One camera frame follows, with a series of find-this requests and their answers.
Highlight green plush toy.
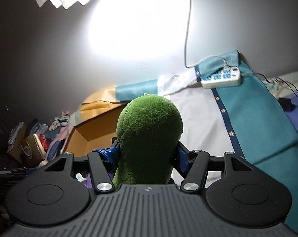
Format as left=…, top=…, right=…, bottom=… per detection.
left=113, top=94, right=183, bottom=187

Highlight black cardboard shoe box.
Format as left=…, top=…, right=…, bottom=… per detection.
left=63, top=105, right=124, bottom=157

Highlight yellow paper bag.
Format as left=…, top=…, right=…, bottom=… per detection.
left=21, top=134, right=46, bottom=163

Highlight white power strip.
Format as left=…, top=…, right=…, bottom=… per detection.
left=201, top=66, right=242, bottom=89

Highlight black thin cables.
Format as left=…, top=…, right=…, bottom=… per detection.
left=240, top=72, right=298, bottom=104

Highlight white power cable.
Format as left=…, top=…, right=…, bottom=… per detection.
left=183, top=0, right=230, bottom=70

